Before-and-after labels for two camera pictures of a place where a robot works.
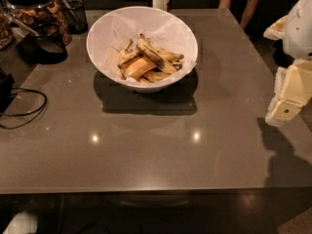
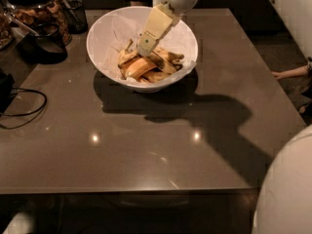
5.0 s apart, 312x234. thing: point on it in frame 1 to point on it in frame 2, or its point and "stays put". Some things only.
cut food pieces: x=156 y=57 stays put
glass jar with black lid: x=33 y=5 stays put
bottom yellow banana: x=154 y=76 stays put
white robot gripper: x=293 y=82 to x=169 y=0
